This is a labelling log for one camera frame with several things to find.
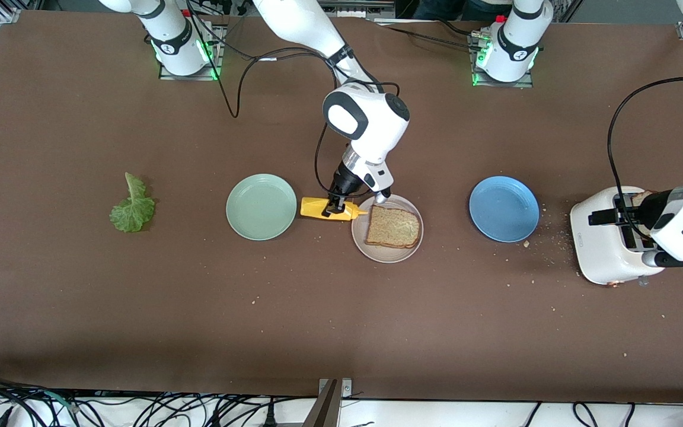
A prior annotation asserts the black base cable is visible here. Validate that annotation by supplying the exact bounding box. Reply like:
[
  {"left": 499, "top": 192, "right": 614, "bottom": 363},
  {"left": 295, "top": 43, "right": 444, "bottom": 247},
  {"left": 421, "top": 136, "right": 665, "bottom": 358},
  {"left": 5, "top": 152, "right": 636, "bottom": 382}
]
[
  {"left": 386, "top": 27, "right": 480, "bottom": 49},
  {"left": 433, "top": 17, "right": 476, "bottom": 37}
]

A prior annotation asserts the beige plate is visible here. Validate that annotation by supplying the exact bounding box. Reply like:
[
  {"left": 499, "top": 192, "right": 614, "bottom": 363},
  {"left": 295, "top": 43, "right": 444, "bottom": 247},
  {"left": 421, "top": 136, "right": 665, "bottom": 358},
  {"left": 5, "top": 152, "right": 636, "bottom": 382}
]
[{"left": 351, "top": 193, "right": 425, "bottom": 264}]

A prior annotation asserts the aluminium profile post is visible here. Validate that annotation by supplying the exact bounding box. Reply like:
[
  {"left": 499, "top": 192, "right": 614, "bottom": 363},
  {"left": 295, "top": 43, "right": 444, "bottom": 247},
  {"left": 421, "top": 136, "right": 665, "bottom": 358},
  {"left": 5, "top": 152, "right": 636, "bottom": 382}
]
[{"left": 303, "top": 378, "right": 353, "bottom": 427}]

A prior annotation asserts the white toaster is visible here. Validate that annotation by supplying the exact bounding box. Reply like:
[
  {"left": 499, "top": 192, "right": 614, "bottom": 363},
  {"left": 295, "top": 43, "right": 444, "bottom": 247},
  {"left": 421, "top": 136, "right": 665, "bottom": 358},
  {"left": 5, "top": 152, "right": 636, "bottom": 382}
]
[{"left": 569, "top": 186, "right": 669, "bottom": 288}]

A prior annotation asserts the pale green plate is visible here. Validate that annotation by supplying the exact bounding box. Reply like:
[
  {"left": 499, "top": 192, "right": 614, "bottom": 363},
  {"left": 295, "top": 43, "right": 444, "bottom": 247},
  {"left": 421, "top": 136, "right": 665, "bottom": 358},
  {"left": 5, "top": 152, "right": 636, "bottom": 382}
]
[{"left": 226, "top": 173, "right": 298, "bottom": 241}]

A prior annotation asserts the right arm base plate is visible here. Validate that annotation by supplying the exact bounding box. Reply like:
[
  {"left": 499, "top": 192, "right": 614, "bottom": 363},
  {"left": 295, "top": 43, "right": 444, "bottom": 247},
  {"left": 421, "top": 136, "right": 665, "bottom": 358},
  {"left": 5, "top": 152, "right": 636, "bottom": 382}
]
[{"left": 159, "top": 27, "right": 224, "bottom": 81}]

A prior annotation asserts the green lettuce leaf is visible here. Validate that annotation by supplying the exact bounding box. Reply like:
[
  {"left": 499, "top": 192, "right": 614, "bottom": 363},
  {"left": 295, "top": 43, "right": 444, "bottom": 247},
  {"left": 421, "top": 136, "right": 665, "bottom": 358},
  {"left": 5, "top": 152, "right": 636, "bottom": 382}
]
[{"left": 109, "top": 172, "right": 156, "bottom": 233}]

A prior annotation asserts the blue plate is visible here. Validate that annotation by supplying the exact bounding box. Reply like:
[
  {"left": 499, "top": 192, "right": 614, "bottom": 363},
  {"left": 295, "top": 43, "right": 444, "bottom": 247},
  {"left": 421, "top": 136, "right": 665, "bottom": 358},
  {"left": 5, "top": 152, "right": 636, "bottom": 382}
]
[{"left": 468, "top": 176, "right": 540, "bottom": 243}]

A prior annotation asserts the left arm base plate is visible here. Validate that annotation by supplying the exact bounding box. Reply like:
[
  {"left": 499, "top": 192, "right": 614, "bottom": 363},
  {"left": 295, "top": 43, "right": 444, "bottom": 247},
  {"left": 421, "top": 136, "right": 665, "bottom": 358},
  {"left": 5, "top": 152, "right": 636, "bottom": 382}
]
[{"left": 471, "top": 33, "right": 535, "bottom": 88}]

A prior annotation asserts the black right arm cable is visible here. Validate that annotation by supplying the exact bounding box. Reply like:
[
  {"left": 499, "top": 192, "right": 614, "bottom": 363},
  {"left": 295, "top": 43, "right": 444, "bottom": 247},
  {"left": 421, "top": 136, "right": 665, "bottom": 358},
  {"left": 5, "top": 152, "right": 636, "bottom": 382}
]
[{"left": 187, "top": 0, "right": 401, "bottom": 197}]

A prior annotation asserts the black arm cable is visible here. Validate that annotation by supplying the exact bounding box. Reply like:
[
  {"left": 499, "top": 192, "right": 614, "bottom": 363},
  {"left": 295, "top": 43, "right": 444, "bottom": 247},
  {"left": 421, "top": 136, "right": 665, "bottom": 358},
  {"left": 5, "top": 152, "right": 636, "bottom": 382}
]
[
  {"left": 607, "top": 76, "right": 683, "bottom": 241},
  {"left": 187, "top": 0, "right": 401, "bottom": 197}
]

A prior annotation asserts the person in blue jeans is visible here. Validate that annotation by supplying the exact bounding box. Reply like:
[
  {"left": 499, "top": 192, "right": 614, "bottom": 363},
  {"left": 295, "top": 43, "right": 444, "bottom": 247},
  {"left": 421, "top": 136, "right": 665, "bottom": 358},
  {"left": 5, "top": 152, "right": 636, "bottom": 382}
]
[{"left": 395, "top": 0, "right": 514, "bottom": 21}]

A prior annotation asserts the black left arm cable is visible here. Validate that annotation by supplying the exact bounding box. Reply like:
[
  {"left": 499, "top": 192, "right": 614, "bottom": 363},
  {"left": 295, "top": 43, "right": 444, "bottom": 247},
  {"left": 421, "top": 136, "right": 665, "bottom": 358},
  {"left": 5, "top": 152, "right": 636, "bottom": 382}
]
[{"left": 607, "top": 76, "right": 683, "bottom": 241}]

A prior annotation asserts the yellow squeeze bottle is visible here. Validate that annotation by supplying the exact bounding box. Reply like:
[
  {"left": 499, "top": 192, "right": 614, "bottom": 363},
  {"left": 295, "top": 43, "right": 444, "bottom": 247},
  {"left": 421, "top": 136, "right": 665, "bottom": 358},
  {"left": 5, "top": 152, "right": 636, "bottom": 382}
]
[{"left": 300, "top": 196, "right": 369, "bottom": 222}]

